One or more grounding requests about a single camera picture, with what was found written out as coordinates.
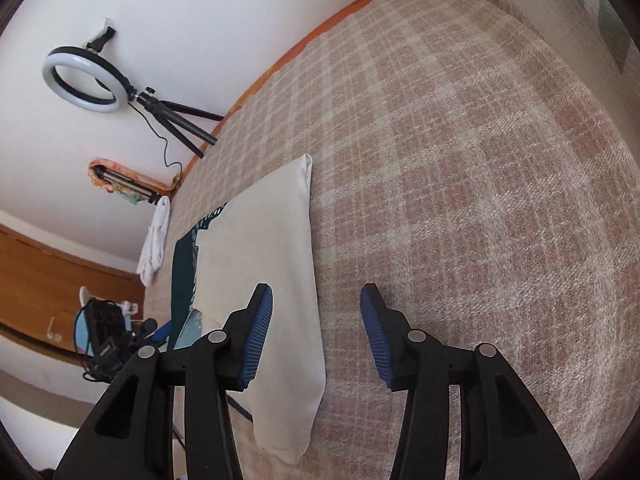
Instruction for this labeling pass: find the folded grey tripod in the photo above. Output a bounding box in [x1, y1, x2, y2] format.
[97, 167, 163, 206]

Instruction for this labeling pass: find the wooden door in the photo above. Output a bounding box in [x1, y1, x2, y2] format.
[0, 222, 146, 350]

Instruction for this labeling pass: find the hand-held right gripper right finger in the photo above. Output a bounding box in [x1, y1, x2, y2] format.
[360, 282, 581, 480]

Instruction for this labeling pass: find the dark green tree print t-shirt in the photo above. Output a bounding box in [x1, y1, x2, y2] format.
[167, 154, 327, 465]

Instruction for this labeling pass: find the black ring light tripod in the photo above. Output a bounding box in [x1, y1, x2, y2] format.
[131, 87, 225, 147]

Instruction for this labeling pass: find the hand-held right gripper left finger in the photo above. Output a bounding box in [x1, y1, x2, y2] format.
[52, 282, 275, 480]

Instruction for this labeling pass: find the black ring light cable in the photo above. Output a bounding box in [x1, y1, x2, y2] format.
[137, 105, 184, 182]

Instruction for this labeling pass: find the white ring light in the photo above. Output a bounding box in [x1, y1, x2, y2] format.
[41, 46, 137, 115]

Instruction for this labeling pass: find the light blue chair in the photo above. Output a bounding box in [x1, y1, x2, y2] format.
[74, 307, 91, 353]

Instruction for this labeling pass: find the black gooseneck phone holder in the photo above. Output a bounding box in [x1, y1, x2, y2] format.
[85, 26, 117, 53]

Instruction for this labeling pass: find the beige checked blanket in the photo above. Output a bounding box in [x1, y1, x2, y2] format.
[142, 0, 640, 480]

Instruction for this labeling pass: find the white folded garment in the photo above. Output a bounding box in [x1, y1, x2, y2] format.
[137, 195, 172, 286]

